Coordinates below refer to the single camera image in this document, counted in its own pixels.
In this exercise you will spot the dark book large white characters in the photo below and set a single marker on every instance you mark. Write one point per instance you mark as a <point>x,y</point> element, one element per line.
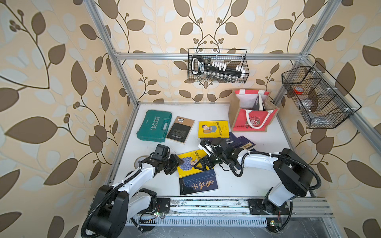
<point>197,183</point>

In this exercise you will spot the navy book under yellow book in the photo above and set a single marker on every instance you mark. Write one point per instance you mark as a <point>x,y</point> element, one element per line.
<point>231,141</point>

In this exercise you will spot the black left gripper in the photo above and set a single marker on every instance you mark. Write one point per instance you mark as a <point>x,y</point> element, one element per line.
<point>176,162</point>

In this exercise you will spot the green plastic tool case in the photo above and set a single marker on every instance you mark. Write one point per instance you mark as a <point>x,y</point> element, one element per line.
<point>154,126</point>

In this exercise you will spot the black wire basket right wall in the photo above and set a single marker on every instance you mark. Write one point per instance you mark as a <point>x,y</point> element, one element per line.
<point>326,102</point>

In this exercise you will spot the yellow cartoon man book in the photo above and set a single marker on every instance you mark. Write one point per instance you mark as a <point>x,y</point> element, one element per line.
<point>213,129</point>

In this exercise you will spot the black wire basket wall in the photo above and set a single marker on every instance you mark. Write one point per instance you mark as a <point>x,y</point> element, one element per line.
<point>326,102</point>
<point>242,53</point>

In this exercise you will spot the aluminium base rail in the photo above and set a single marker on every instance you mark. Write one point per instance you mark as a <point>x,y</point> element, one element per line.
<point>201,211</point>

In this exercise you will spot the yellow book purple hedgehog cover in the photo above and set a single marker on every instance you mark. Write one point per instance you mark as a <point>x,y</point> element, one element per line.
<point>190,159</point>

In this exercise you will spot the socket wrench set in basket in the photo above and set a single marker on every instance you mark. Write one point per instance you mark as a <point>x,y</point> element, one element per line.
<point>209,65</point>

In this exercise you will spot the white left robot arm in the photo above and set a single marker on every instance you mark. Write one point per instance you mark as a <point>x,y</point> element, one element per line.
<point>114,205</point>

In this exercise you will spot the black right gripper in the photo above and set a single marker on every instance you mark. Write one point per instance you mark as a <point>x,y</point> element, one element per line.
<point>205,159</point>

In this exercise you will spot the brown and black book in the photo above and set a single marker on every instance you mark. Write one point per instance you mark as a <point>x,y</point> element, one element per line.
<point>180,129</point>

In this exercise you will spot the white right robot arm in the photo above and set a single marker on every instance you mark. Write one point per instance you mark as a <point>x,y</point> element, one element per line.
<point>296,176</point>

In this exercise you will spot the black and white large book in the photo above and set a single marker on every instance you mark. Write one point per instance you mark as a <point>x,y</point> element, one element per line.
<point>258,104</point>

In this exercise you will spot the navy book with yellow label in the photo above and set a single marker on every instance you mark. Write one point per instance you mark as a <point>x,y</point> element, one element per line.
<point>243,143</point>

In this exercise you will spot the red tape roll in basket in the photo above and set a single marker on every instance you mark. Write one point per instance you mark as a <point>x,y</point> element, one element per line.
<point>298,90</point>

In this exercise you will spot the black wire basket back wall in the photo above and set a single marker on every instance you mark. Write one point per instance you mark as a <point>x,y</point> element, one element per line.
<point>242,53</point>

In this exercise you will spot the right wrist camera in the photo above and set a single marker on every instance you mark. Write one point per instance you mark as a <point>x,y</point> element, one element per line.
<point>211,146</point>

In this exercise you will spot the yellow tape roll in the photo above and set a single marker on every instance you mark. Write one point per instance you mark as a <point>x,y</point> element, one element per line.
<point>138,160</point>

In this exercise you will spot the red and burlap canvas bag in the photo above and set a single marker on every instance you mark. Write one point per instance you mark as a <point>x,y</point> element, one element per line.
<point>241,116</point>

